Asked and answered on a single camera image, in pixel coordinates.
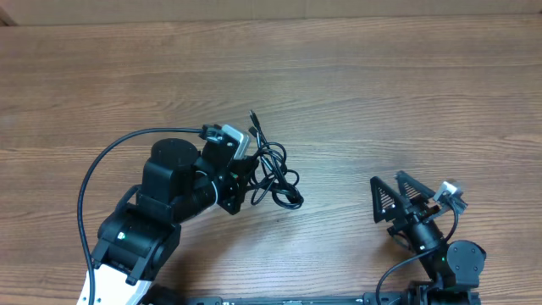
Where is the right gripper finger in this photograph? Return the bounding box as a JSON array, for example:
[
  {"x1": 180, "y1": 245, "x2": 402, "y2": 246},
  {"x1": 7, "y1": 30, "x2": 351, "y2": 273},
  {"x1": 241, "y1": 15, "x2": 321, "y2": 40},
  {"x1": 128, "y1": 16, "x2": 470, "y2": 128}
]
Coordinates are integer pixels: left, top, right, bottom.
[
  {"x1": 395, "y1": 170, "x2": 435, "y2": 199},
  {"x1": 370, "y1": 176, "x2": 407, "y2": 223}
]

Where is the black usb cable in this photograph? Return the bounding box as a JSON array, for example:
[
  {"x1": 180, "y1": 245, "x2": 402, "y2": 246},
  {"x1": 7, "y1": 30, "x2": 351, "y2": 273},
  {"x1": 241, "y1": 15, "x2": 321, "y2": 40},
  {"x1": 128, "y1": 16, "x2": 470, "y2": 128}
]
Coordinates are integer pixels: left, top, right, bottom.
[{"x1": 247, "y1": 109, "x2": 305, "y2": 211}]

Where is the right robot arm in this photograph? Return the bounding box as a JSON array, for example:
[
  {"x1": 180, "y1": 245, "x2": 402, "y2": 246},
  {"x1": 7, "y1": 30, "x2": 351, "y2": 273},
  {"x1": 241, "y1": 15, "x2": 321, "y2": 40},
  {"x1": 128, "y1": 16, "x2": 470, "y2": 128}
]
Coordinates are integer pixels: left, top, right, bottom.
[{"x1": 362, "y1": 171, "x2": 487, "y2": 305}]

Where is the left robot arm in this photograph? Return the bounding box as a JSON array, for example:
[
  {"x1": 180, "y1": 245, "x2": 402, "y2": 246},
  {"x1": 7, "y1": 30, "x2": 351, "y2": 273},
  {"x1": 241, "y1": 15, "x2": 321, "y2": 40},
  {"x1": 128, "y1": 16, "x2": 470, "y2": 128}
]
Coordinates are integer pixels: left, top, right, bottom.
[{"x1": 78, "y1": 136, "x2": 258, "y2": 304}]

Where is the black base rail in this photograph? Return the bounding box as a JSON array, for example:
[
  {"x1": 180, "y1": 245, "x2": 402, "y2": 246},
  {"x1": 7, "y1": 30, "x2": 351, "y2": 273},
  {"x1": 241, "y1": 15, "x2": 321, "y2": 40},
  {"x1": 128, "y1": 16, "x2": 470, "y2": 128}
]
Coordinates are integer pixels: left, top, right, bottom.
[{"x1": 185, "y1": 291, "x2": 412, "y2": 305}]

